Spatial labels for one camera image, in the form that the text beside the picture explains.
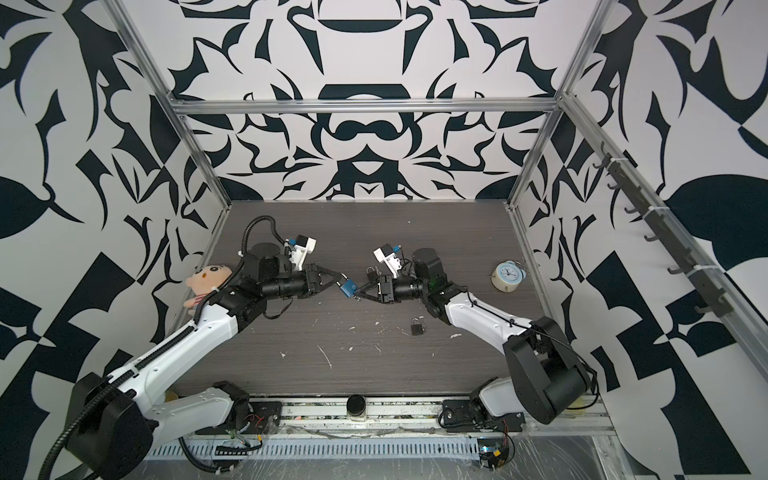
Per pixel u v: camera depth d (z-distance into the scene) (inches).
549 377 16.8
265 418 28.6
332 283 28.8
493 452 27.9
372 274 39.3
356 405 26.5
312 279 26.1
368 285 28.8
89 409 14.8
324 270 28.1
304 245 28.2
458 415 29.1
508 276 37.8
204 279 35.1
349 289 29.3
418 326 35.1
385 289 27.1
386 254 29.3
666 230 21.6
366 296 29.1
